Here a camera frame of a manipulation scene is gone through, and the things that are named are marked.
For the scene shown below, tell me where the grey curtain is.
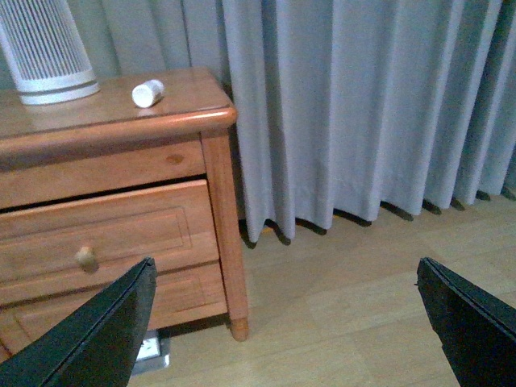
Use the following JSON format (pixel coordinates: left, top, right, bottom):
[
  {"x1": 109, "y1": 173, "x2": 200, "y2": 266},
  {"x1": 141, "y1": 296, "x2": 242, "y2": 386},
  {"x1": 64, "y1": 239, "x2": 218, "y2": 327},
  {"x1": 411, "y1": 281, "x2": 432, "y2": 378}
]
[{"x1": 69, "y1": 1, "x2": 515, "y2": 241}]

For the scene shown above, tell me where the white medicine bottle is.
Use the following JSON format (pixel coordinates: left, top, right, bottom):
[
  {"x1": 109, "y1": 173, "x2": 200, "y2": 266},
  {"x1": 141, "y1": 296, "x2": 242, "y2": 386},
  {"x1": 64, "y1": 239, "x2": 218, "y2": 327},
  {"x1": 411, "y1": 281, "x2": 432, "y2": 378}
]
[{"x1": 131, "y1": 79, "x2": 164, "y2": 109}]

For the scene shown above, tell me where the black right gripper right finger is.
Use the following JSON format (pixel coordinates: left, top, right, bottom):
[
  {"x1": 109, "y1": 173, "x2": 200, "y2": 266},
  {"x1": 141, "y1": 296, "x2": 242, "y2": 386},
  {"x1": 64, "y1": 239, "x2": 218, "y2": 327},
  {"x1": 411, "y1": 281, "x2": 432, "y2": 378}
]
[{"x1": 417, "y1": 257, "x2": 515, "y2": 386}]

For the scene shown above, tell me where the grey floor socket box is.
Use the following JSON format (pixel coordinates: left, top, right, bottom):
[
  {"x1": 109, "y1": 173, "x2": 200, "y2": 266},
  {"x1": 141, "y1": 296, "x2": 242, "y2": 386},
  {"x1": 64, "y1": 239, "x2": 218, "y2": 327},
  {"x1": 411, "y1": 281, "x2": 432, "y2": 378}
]
[{"x1": 131, "y1": 330, "x2": 170, "y2": 377}]

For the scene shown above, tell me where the wooden nightstand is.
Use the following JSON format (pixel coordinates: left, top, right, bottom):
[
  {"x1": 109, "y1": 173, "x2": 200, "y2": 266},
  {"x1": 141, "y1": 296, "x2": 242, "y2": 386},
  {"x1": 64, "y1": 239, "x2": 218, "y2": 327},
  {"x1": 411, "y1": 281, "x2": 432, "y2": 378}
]
[{"x1": 0, "y1": 66, "x2": 250, "y2": 364}]

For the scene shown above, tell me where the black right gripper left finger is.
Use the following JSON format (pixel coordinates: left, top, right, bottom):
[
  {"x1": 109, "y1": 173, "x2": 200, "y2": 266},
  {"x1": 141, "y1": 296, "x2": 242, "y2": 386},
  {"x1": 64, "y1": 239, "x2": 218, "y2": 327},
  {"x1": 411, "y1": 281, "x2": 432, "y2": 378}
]
[{"x1": 1, "y1": 257, "x2": 157, "y2": 386}]

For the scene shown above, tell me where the upper drawer wooden knob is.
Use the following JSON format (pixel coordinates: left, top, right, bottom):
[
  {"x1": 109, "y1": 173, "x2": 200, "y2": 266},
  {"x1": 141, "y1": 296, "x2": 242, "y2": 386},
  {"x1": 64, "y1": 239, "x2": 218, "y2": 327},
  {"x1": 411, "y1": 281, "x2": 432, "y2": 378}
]
[{"x1": 75, "y1": 246, "x2": 98, "y2": 273}]

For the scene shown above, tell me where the white cylindrical air purifier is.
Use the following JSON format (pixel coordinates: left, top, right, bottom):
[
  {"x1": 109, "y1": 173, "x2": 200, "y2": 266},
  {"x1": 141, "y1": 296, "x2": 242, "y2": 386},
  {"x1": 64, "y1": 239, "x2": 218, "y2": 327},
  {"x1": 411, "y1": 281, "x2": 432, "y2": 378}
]
[{"x1": 1, "y1": 1, "x2": 100, "y2": 106}]

